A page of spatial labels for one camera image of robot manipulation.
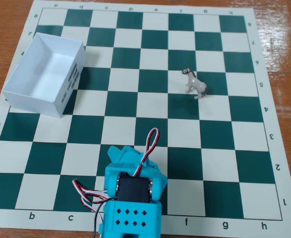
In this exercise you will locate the cyan gripper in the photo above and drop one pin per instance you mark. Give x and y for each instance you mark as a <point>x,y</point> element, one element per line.
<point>122,154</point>

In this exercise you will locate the green and cream chessboard mat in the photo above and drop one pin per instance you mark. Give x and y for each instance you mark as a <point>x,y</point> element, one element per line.
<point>209,148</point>

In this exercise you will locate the cyan robot arm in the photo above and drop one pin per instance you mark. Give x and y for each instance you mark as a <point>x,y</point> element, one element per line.
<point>130,220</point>

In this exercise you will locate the grey toy horse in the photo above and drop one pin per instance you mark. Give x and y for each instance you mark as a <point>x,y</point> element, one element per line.
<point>196,83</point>

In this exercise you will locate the white cardboard box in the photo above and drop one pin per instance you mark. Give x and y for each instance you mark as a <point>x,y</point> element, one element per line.
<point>48,72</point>

